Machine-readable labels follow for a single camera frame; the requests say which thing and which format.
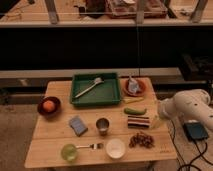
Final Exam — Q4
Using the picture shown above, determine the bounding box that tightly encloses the green pepper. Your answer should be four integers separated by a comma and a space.
123, 108, 147, 115

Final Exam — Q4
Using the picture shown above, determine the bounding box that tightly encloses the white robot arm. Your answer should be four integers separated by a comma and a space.
157, 89, 213, 132

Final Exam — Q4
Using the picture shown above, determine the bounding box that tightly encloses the metal cup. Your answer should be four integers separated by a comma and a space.
96, 118, 109, 136

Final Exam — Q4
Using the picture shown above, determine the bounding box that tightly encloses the green plastic cup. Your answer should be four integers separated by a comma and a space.
61, 144, 77, 162

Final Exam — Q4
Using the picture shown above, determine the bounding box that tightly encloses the striped cloth block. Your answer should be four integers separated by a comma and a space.
127, 116, 150, 129

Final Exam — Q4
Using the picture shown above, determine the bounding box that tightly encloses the wooden table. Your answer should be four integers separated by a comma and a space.
23, 77, 178, 169

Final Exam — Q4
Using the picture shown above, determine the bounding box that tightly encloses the yellow banana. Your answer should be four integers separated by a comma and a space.
123, 97, 144, 104

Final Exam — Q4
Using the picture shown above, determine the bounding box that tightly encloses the black pedal box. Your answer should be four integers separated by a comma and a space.
183, 122, 209, 141

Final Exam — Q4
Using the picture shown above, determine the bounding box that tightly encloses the crumpled white packet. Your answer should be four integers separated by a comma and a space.
128, 77, 139, 94

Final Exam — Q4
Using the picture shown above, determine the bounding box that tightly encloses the green plastic tray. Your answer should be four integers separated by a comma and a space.
70, 73, 122, 107

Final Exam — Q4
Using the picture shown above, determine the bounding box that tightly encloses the silver fork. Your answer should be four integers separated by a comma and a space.
77, 143, 104, 150

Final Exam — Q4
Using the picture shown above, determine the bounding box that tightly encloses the white dish brush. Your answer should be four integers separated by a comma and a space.
75, 77, 104, 98

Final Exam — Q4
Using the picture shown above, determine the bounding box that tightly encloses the blue sponge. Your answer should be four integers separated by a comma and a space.
69, 116, 88, 136

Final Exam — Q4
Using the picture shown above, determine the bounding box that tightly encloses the dark red bowl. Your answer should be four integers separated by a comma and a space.
37, 96, 61, 117

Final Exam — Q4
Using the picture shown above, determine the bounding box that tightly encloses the orange fruit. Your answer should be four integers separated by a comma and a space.
43, 100, 55, 112

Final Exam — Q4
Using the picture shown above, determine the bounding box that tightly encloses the black cable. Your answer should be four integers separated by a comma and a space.
169, 119, 213, 171

